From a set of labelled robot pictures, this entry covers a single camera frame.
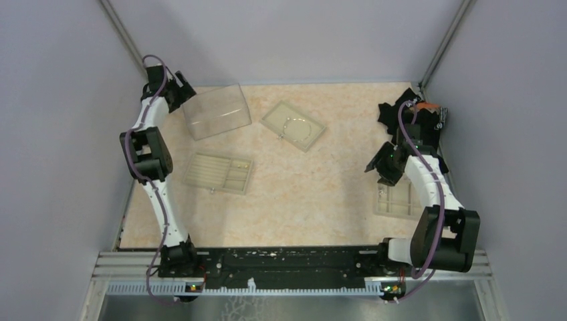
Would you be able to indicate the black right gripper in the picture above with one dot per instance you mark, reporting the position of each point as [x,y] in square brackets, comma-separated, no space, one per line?
[387,149]

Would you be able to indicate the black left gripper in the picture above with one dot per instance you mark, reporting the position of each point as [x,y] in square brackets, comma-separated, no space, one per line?
[186,91]

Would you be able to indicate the clear acrylic box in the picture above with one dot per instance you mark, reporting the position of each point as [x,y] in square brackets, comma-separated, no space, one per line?
[216,111]

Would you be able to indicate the silver pearl-tipped bangle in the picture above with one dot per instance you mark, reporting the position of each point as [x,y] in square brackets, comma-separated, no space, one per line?
[297,129]

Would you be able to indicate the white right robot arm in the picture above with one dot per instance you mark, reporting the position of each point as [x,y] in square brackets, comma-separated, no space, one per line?
[446,235]

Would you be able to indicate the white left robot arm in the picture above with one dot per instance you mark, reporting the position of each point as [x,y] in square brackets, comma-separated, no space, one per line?
[255,166]

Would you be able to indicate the beige compartment tray right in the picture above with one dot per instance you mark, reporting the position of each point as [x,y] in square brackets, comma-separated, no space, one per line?
[400,201]

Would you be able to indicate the black cloth pile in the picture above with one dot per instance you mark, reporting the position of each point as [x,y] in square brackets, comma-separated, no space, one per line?
[429,117]

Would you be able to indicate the shallow beige open tray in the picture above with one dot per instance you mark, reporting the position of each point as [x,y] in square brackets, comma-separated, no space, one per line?
[276,117]

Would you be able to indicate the beige ring-slot tray left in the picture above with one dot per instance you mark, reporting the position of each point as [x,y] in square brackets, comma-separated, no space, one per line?
[219,173]

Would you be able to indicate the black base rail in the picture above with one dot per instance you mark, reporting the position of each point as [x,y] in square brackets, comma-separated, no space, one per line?
[282,268]

